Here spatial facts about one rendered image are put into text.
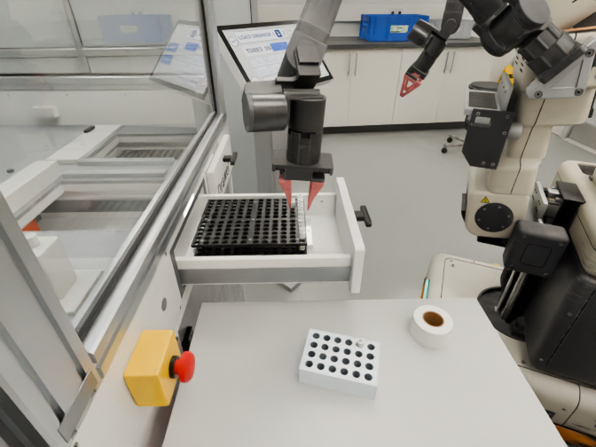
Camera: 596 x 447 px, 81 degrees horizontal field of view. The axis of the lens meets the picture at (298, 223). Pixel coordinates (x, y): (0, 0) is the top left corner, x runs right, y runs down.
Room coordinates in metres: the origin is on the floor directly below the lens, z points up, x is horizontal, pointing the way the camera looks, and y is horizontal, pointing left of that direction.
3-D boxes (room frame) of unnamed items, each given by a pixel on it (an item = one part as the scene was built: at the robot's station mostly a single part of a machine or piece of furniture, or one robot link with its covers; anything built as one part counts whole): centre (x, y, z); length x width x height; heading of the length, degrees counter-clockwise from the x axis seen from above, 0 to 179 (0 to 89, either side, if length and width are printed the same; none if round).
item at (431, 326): (0.43, -0.25, 0.78); 0.07 x 0.07 x 0.04
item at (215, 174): (0.93, 0.22, 0.87); 0.29 x 0.02 x 0.11; 1
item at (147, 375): (0.29, 0.19, 0.88); 0.07 x 0.05 x 0.07; 1
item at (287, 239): (0.62, 0.10, 0.87); 0.22 x 0.18 x 0.06; 91
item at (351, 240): (0.62, -0.11, 0.87); 0.29 x 0.02 x 0.11; 1
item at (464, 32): (4.26, -1.61, 0.99); 0.40 x 0.31 x 0.17; 97
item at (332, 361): (0.36, -0.07, 0.78); 0.12 x 0.08 x 0.04; 76
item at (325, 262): (0.62, 0.10, 0.86); 0.40 x 0.26 x 0.06; 91
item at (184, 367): (0.29, 0.16, 0.88); 0.04 x 0.03 x 0.04; 1
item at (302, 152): (0.56, -0.01, 1.08); 0.10 x 0.07 x 0.07; 89
